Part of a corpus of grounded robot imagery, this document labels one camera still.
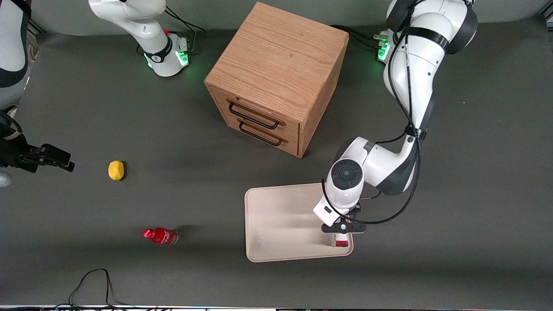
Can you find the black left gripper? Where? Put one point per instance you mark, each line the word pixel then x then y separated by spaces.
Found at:
pixel 357 208

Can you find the beige rectangular tray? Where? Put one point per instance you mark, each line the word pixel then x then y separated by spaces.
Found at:
pixel 281 224

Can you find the wooden two-drawer cabinet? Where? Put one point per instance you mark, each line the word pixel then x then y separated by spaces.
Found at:
pixel 281 69

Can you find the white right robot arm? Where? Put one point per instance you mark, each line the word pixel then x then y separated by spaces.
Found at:
pixel 162 49

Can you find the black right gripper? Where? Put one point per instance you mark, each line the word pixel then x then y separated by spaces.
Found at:
pixel 16 154

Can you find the red soda bottle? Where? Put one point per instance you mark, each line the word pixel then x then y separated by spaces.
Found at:
pixel 162 236

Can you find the yellow lemon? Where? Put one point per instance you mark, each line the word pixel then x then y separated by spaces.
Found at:
pixel 116 170

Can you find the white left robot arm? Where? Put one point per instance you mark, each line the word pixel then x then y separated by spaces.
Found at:
pixel 414 69

